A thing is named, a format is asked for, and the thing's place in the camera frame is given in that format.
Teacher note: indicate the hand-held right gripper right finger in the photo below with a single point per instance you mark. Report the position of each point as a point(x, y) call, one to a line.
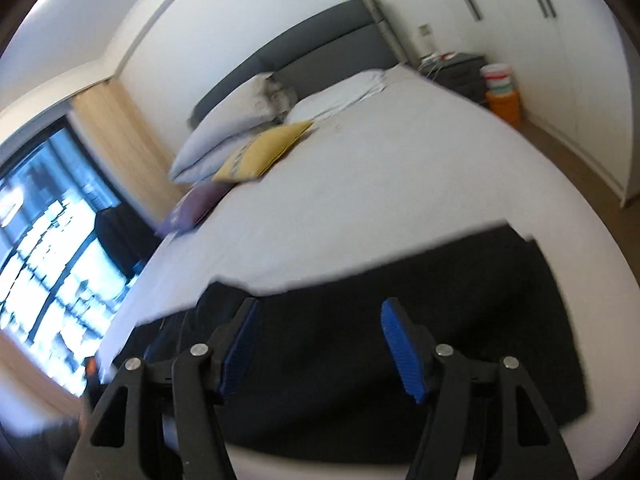
point(402, 352)

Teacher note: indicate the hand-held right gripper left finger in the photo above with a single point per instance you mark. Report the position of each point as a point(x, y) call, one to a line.
point(239, 347)

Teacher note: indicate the black pants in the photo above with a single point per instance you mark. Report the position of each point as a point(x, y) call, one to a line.
point(325, 360)

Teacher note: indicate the purple cushion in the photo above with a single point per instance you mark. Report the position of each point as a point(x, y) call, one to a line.
point(195, 207)

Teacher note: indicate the black chair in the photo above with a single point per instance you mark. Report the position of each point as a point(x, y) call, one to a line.
point(125, 240)

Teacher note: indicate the bed with white sheet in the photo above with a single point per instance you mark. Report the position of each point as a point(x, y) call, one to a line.
point(400, 175)

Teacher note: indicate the yellow cushion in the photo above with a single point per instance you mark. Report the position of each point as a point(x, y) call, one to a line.
point(265, 152)

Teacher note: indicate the light grey pillow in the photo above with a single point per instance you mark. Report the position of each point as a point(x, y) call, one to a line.
point(210, 152)

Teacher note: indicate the large window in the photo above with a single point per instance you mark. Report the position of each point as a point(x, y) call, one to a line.
point(45, 270)

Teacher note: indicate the beige curtain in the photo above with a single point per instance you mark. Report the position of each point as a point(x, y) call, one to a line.
point(120, 145)

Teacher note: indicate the pillow with patterned edge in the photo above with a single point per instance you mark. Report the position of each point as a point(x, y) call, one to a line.
point(255, 97)

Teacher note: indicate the flat white pillow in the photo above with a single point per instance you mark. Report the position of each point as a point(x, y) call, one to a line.
point(340, 95)

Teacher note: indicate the dark grey nightstand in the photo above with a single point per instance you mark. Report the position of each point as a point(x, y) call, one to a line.
point(460, 80)

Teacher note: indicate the white bucket with red label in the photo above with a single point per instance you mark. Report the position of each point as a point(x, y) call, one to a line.
point(497, 76)

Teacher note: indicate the red and white clutter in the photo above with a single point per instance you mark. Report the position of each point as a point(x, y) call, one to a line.
point(440, 59)

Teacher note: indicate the grey padded headboard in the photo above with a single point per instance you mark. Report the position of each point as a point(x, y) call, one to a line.
point(320, 40)

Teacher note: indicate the white wardrobe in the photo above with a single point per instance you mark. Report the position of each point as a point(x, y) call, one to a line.
point(575, 85)

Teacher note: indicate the wall socket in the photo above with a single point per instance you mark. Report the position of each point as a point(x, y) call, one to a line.
point(425, 30)

